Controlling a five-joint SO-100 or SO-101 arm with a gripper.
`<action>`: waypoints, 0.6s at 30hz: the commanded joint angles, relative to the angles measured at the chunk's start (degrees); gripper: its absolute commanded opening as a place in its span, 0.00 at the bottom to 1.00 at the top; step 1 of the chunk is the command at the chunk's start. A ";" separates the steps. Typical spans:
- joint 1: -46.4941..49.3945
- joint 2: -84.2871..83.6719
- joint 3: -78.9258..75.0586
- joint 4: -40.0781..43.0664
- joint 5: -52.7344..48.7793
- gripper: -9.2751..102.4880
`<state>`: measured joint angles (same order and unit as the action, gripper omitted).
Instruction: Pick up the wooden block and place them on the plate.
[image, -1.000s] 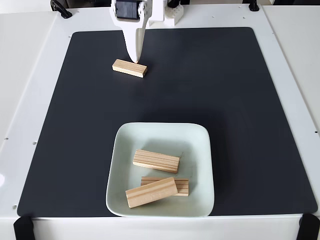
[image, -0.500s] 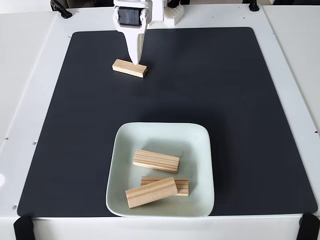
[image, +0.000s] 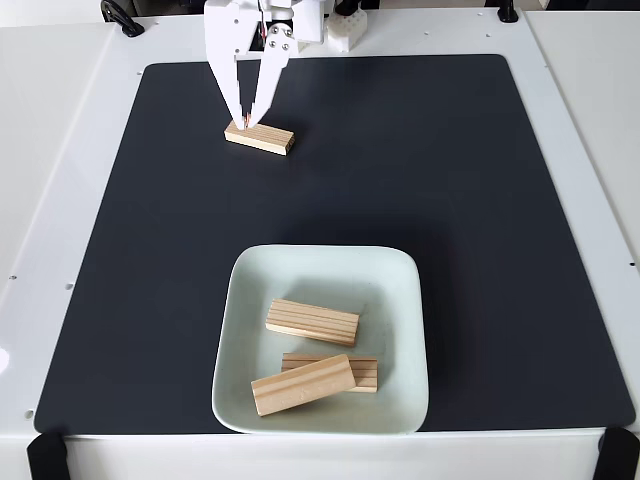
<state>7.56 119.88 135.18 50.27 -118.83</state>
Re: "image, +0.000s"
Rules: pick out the grooved wooden block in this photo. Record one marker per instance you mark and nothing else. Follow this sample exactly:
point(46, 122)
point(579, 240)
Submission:
point(267, 140)
point(300, 385)
point(312, 322)
point(367, 377)

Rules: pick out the pale green square plate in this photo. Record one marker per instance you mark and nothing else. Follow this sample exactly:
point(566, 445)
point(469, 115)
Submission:
point(400, 300)

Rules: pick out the black base clamp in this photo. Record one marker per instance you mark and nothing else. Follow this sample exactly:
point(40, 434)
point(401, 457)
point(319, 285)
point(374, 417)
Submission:
point(347, 6)

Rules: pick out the black table clamp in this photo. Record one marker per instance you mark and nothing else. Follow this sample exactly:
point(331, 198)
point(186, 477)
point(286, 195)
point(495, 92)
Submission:
point(120, 15)
point(507, 11)

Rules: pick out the black rubber mat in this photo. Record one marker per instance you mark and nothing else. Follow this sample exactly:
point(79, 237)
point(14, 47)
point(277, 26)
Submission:
point(150, 250)

